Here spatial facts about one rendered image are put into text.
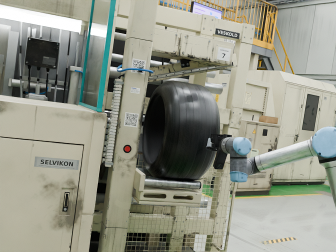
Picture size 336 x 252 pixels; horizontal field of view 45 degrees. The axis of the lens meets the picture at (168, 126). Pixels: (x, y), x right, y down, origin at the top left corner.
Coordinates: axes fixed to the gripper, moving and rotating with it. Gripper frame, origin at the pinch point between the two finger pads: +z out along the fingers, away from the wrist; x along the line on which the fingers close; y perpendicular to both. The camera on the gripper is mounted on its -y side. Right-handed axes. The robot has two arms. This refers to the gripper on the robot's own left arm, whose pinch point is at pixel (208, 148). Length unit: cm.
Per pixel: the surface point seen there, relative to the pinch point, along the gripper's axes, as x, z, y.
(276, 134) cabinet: -323, 418, 45
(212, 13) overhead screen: -162, 371, 212
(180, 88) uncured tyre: 11.3, 18.7, 31.5
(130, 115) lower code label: 34.9, 27.6, 14.3
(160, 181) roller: 15.6, 24.3, -19.7
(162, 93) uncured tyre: 18.2, 26.8, 28.3
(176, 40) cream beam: 6, 48, 66
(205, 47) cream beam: -14, 48, 64
